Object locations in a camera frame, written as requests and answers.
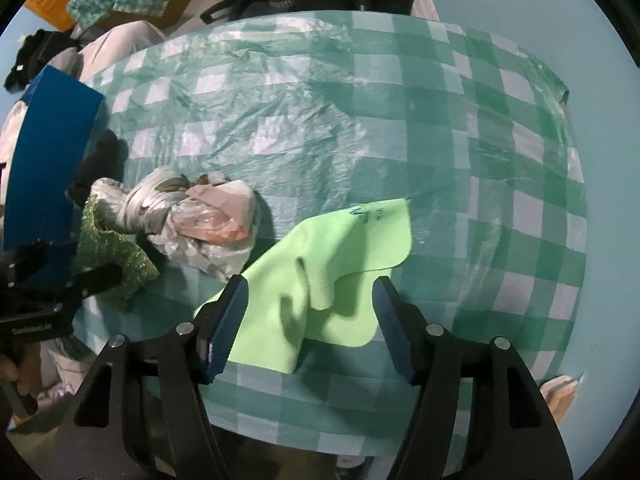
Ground light green cloth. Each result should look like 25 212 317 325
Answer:
196 197 414 376

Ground blue cardboard box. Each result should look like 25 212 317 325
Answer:
3 66 103 285

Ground black sock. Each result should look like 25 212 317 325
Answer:
65 129 128 209

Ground black clothes pile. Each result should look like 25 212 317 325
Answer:
3 29 79 92

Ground green checkered tablecloth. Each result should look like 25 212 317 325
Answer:
74 11 587 456

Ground grey plastic bag bundle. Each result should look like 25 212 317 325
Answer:
88 167 260 281

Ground beige cushion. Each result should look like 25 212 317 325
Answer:
48 21 167 82

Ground green glitter scrub cloth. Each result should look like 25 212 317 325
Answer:
76 196 160 304

